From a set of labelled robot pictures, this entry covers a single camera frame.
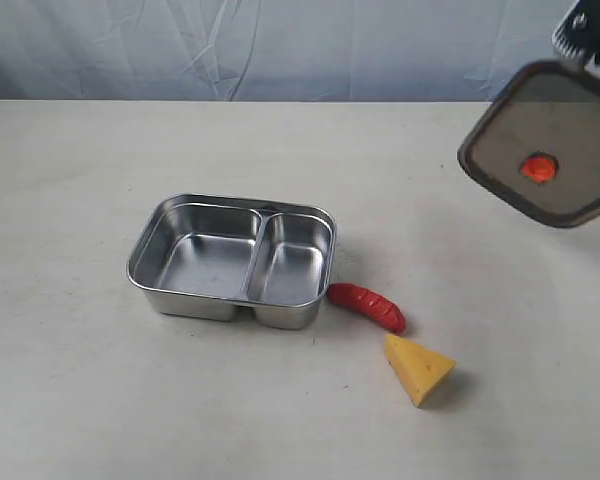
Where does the red toy sausage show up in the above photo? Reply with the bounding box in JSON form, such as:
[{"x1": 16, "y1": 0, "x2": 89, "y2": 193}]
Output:
[{"x1": 327, "y1": 283, "x2": 407, "y2": 335}]

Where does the dark transparent box lid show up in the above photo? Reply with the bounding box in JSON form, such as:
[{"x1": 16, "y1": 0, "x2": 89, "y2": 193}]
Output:
[{"x1": 457, "y1": 60, "x2": 600, "y2": 228}]

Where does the stainless steel lunch box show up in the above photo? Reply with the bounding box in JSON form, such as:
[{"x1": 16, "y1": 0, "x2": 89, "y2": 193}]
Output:
[{"x1": 126, "y1": 194, "x2": 337, "y2": 330}]

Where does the yellow toy cheese wedge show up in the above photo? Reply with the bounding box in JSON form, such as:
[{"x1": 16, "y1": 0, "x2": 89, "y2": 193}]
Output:
[{"x1": 385, "y1": 334, "x2": 457, "y2": 408}]

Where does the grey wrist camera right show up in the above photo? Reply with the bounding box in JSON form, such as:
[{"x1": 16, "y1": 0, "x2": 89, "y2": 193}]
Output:
[{"x1": 551, "y1": 0, "x2": 600, "y2": 69}]

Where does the blue-grey backdrop cloth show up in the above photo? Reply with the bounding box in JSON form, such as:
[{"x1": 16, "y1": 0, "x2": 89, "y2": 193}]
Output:
[{"x1": 0, "y1": 1, "x2": 569, "y2": 102}]

